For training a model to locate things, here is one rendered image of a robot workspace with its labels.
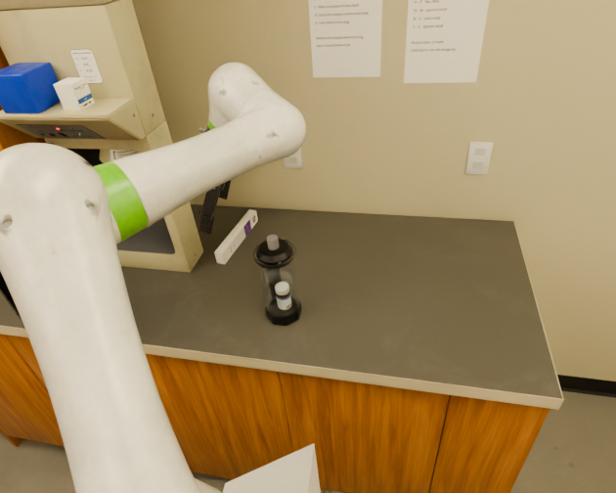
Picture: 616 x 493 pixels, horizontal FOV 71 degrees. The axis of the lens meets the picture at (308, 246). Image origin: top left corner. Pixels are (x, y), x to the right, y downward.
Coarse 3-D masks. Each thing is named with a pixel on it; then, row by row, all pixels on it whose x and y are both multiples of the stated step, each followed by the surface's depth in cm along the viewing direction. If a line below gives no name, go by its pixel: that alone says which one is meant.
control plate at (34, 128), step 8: (24, 128) 109; (32, 128) 108; (40, 128) 108; (48, 128) 107; (64, 128) 106; (80, 128) 105; (48, 136) 113; (56, 136) 113; (72, 136) 111; (96, 136) 110
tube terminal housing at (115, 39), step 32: (128, 0) 101; (0, 32) 102; (32, 32) 101; (64, 32) 99; (96, 32) 97; (128, 32) 102; (64, 64) 104; (128, 64) 103; (96, 96) 108; (128, 96) 106; (160, 128) 118; (192, 224) 139; (128, 256) 142; (160, 256) 139; (192, 256) 141
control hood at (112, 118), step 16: (0, 112) 104; (48, 112) 101; (64, 112) 101; (80, 112) 100; (96, 112) 99; (112, 112) 99; (128, 112) 104; (16, 128) 110; (96, 128) 104; (112, 128) 103; (128, 128) 104
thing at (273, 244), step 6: (270, 240) 106; (276, 240) 106; (282, 240) 110; (264, 246) 109; (270, 246) 107; (276, 246) 107; (282, 246) 108; (288, 246) 108; (258, 252) 108; (264, 252) 107; (270, 252) 107; (276, 252) 106; (282, 252) 106; (288, 252) 107; (264, 258) 106; (270, 258) 106; (276, 258) 106; (282, 258) 106
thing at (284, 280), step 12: (264, 264) 106; (276, 264) 105; (288, 264) 108; (264, 276) 110; (276, 276) 108; (288, 276) 110; (264, 288) 113; (276, 288) 111; (288, 288) 112; (276, 300) 114; (288, 300) 115; (276, 312) 117; (288, 312) 117
